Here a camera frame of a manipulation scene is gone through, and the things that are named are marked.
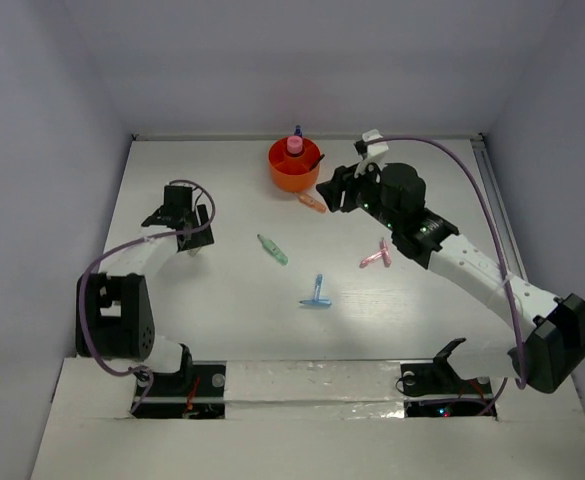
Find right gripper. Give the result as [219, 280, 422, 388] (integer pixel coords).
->
[316, 155, 401, 232]

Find black scissors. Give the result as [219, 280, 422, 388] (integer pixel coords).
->
[309, 154, 325, 171]

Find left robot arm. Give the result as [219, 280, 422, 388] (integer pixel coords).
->
[75, 180, 216, 385]

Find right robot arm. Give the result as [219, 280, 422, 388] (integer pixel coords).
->
[316, 163, 585, 394]

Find orange highlighter pen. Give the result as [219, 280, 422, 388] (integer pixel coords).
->
[297, 193, 327, 213]

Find orange round organizer container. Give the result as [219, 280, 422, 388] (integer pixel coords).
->
[268, 137, 322, 193]

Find pink pen lower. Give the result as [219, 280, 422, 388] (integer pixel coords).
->
[359, 251, 384, 268]

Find pink pen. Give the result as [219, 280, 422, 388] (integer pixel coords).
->
[380, 238, 392, 268]
[359, 251, 384, 268]

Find pink pen upper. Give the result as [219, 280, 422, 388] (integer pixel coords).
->
[380, 238, 392, 268]

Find green highlighter pen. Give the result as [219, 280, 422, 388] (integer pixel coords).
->
[256, 234, 289, 266]

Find blue pen flat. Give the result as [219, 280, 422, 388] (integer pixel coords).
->
[300, 299, 332, 308]

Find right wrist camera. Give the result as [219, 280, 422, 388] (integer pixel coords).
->
[354, 129, 389, 178]

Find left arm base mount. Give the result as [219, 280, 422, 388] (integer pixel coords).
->
[132, 362, 226, 420]

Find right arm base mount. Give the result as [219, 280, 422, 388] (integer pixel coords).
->
[395, 337, 496, 418]

